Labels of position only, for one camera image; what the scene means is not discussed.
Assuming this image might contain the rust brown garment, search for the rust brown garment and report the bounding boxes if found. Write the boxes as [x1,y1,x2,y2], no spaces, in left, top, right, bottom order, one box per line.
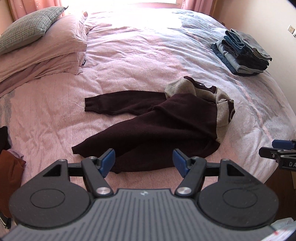
[0,126,27,230]

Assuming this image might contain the pink curtain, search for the pink curtain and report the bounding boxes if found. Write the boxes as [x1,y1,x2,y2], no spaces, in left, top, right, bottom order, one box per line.
[8,0,62,20]

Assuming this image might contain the stack of folded jeans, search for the stack of folded jeans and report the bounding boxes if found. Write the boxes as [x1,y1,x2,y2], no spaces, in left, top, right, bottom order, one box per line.
[211,29,273,76]

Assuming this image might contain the maroon and grey sweater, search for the maroon and grey sweater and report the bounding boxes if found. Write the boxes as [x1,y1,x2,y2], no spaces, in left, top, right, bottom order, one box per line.
[72,76,235,173]

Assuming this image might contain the folded pink duvet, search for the folded pink duvet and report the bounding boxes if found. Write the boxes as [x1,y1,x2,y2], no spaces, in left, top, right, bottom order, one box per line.
[1,52,86,97]

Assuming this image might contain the grey checked pillow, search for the grey checked pillow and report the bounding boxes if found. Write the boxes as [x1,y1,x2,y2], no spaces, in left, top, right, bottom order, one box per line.
[1,6,66,55]

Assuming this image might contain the pink and grey bedspread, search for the pink and grey bedspread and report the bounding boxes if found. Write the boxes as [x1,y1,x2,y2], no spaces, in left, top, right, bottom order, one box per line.
[1,9,295,188]

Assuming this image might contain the pink pillow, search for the pink pillow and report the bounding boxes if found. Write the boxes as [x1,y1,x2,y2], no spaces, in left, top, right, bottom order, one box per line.
[1,14,89,81]

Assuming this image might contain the wall socket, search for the wall socket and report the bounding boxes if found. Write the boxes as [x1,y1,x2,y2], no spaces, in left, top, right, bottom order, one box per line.
[288,25,295,34]

